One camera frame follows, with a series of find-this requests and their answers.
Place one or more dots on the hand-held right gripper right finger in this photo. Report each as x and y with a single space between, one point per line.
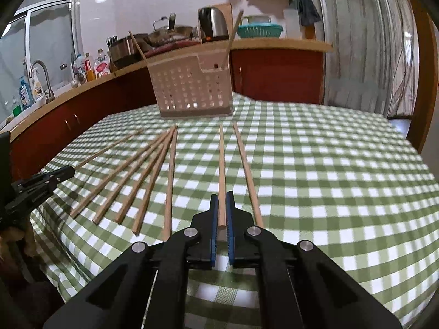
229 233

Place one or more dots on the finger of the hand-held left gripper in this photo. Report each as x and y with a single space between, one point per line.
34 197
51 175

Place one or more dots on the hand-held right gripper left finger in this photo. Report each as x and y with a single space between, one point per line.
215 233

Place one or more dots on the beige perforated utensil basket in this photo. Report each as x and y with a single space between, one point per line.
192 85

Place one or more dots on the green bottle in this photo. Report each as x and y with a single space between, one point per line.
16 108

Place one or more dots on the blue dish soap bottle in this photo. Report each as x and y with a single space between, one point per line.
25 94

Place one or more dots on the white spray bottle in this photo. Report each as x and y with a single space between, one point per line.
36 87

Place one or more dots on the steel kitchen faucet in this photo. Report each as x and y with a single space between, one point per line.
48 82

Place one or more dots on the steel ladle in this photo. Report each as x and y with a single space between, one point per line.
78 80

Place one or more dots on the green checked tablecloth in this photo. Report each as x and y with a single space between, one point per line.
325 178

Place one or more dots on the cooking oil bottle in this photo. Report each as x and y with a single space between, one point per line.
90 70

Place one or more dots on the white bottle with blue cap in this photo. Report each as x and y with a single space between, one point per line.
79 64

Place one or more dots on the aluminium framed window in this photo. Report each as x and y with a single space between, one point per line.
51 41

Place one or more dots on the dark rice cooker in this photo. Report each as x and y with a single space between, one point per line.
125 49

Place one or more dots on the knife block with knives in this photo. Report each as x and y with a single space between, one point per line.
111 40

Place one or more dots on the red kitchen cabinet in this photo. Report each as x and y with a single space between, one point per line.
274 75

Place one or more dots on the red induction cooker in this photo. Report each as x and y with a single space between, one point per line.
171 46

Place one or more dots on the steel wok with lid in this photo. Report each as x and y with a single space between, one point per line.
169 34

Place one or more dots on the wooden kitchen countertop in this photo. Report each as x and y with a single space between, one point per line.
274 44

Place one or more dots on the teal plastic colander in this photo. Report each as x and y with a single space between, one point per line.
260 31

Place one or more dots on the steel electric kettle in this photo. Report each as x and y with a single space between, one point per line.
212 24

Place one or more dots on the translucent plastic container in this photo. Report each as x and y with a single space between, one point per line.
292 24

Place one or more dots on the wooden cutting board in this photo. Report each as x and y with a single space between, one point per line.
226 13

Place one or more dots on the glass sliding door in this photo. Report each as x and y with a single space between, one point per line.
360 48

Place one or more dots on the wooden door frame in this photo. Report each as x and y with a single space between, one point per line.
420 75

